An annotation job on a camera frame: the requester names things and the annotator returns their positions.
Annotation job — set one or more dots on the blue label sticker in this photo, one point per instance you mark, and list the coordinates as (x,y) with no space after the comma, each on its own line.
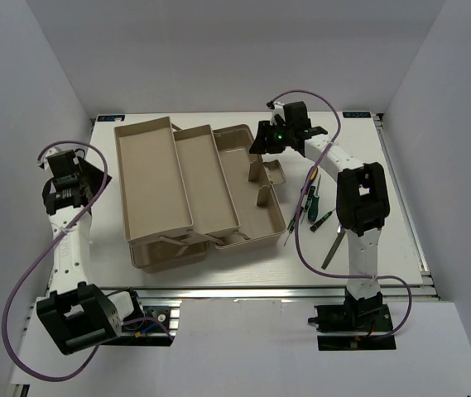
(110,118)
(356,114)

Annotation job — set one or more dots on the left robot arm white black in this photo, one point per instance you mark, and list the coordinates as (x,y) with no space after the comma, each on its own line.
(75,312)

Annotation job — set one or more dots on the yellow black handle file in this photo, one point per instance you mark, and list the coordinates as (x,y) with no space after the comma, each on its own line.
(335,246)

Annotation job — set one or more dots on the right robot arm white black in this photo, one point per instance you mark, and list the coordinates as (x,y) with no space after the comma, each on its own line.
(362,206)

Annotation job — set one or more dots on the blue label sticker right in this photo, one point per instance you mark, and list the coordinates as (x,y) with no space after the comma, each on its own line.
(356,114)

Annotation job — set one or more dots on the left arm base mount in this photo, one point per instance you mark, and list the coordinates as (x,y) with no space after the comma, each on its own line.
(149,333)

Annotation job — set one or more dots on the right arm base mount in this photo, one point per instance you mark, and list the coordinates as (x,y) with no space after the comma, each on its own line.
(338,333)

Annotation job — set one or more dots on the aluminium front rail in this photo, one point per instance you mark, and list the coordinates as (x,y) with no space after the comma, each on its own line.
(392,292)

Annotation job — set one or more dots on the short black green precision screwdriver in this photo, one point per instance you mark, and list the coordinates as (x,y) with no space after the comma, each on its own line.
(317,224)

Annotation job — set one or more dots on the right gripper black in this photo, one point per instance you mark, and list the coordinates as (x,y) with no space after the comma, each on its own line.
(263,143)

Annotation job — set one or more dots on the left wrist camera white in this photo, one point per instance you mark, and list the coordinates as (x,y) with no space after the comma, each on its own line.
(41,161)

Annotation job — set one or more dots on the yellow black long screwdriver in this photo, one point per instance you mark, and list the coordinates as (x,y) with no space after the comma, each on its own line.
(309,180)

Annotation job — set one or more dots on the large green handle screwdriver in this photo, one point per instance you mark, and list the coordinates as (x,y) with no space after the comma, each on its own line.
(313,210)

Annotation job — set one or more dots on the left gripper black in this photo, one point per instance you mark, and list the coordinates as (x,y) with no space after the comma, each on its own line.
(97,175)

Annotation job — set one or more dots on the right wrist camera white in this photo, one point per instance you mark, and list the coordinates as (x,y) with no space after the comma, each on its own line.
(278,115)

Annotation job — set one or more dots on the blue label sticker left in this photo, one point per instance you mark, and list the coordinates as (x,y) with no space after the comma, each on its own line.
(110,118)

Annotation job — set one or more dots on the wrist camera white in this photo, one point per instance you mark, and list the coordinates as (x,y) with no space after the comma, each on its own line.
(41,161)
(278,115)

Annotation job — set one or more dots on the beige cantilever toolbox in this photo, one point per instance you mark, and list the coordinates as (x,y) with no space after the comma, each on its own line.
(184,191)

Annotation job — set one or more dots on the small black green precision screwdriver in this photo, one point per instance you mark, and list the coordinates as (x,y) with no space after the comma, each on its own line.
(309,194)

